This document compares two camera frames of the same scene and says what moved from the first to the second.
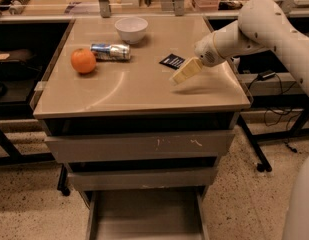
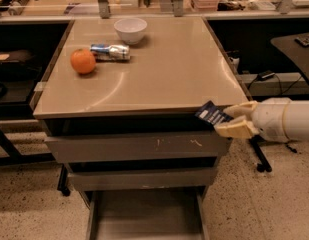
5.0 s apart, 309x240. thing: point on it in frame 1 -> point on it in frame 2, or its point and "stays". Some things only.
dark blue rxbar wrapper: x=172 y=61 -> x=213 y=113
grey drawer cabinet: x=145 y=149 stays
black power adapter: x=266 y=75 stays
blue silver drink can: x=111 y=51 stays
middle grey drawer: x=140 y=178 stays
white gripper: x=206 y=51 -> x=269 y=118
